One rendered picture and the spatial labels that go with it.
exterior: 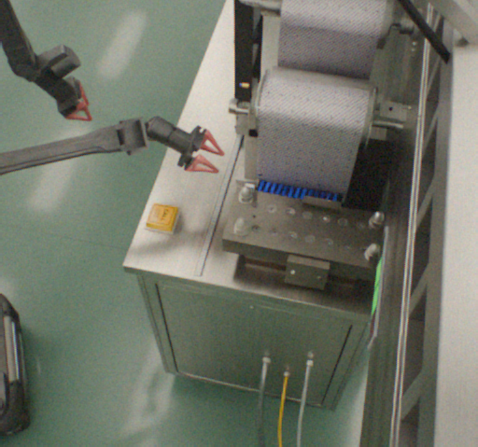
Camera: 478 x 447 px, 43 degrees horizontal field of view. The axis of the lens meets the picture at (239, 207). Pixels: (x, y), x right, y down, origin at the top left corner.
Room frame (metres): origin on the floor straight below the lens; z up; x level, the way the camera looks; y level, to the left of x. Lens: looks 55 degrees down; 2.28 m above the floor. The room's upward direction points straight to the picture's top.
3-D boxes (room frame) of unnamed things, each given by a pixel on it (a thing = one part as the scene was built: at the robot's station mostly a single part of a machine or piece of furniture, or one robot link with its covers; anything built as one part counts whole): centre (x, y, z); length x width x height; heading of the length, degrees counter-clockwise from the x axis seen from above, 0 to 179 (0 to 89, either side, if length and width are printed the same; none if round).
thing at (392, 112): (0.95, -0.34, 1.28); 0.06 x 0.05 x 0.02; 77
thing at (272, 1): (1.26, -0.09, 1.33); 0.06 x 0.06 x 0.06; 77
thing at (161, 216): (0.91, 0.21, 0.91); 0.07 x 0.07 x 0.02; 77
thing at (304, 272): (0.71, -0.16, 0.96); 0.10 x 0.03 x 0.11; 77
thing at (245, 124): (1.06, -0.02, 1.05); 0.06 x 0.05 x 0.31; 77
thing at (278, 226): (0.80, -0.17, 1.00); 0.40 x 0.16 x 0.06; 77
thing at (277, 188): (0.91, -0.15, 1.03); 0.21 x 0.04 x 0.03; 77
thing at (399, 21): (1.19, -0.39, 1.33); 0.07 x 0.07 x 0.07; 77
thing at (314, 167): (0.93, -0.16, 1.11); 0.23 x 0.01 x 0.18; 77
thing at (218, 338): (1.92, -0.32, 0.43); 2.52 x 0.64 x 0.86; 167
